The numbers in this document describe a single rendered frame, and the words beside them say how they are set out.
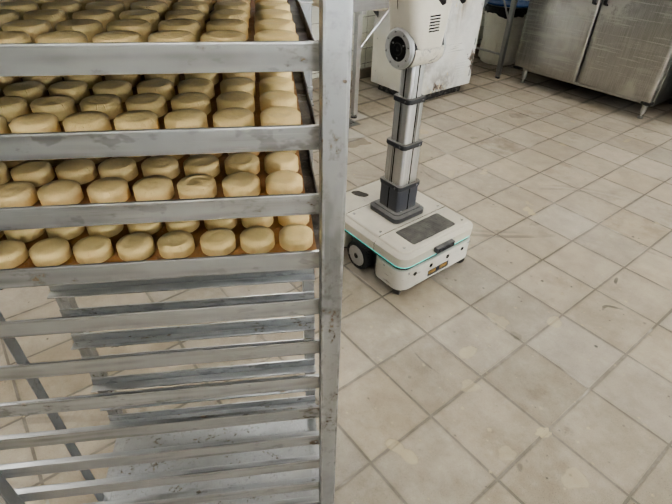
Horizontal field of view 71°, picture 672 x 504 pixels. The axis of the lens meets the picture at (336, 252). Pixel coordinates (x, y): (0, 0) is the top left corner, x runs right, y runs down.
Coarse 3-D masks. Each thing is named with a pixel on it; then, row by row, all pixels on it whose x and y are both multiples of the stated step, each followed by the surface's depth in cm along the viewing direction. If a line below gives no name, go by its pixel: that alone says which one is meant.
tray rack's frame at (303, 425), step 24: (0, 312) 92; (24, 360) 99; (192, 432) 153; (216, 432) 153; (240, 432) 153; (264, 432) 153; (288, 432) 153; (72, 456) 118; (216, 456) 146; (240, 456) 146; (264, 456) 147; (288, 456) 147; (0, 480) 85; (216, 480) 140; (240, 480) 140; (264, 480) 141
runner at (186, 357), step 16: (160, 352) 76; (176, 352) 73; (192, 352) 73; (208, 352) 74; (224, 352) 74; (240, 352) 75; (256, 352) 75; (272, 352) 76; (288, 352) 76; (304, 352) 77; (0, 368) 70; (16, 368) 70; (32, 368) 71; (48, 368) 71; (64, 368) 72; (80, 368) 72; (96, 368) 73; (112, 368) 73; (128, 368) 74
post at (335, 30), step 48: (336, 0) 44; (336, 48) 46; (336, 96) 49; (336, 144) 52; (336, 192) 56; (336, 240) 60; (336, 288) 65; (336, 336) 71; (336, 384) 78; (336, 432) 87
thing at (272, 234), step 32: (128, 224) 70; (160, 224) 72; (192, 224) 71; (224, 224) 71; (256, 224) 72; (288, 224) 73; (0, 256) 63; (32, 256) 64; (64, 256) 65; (96, 256) 64; (128, 256) 65; (160, 256) 67; (192, 256) 67
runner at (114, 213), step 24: (0, 216) 55; (24, 216) 56; (48, 216) 56; (72, 216) 57; (96, 216) 57; (120, 216) 58; (144, 216) 58; (168, 216) 58; (192, 216) 59; (216, 216) 59; (240, 216) 60; (264, 216) 60
